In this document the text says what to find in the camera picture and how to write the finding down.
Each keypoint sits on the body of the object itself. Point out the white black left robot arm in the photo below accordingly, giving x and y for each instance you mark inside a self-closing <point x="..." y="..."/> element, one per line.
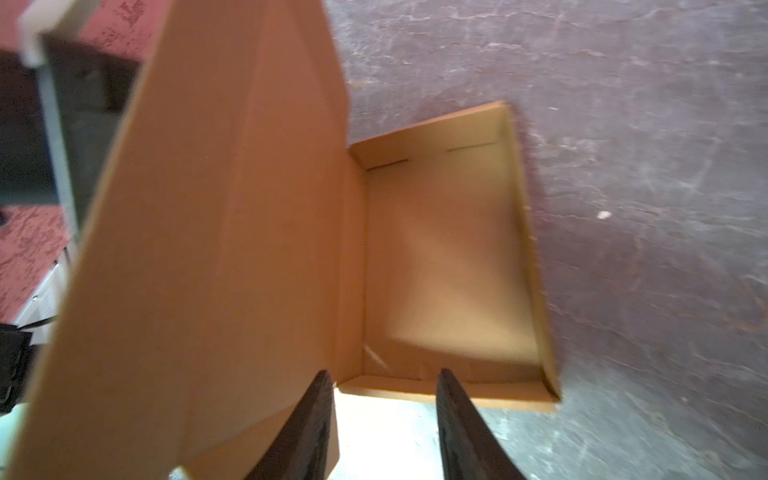
<point x="22" y="340"/>

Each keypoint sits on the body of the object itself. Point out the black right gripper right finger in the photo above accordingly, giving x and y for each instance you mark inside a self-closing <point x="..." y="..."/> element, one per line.
<point x="468" y="448"/>

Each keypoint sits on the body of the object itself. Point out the brown cardboard box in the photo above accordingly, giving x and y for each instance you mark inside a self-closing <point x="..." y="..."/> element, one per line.
<point x="239" y="247"/>

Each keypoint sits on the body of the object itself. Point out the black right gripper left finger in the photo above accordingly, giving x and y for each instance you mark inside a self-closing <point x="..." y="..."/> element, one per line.
<point x="300" y="450"/>

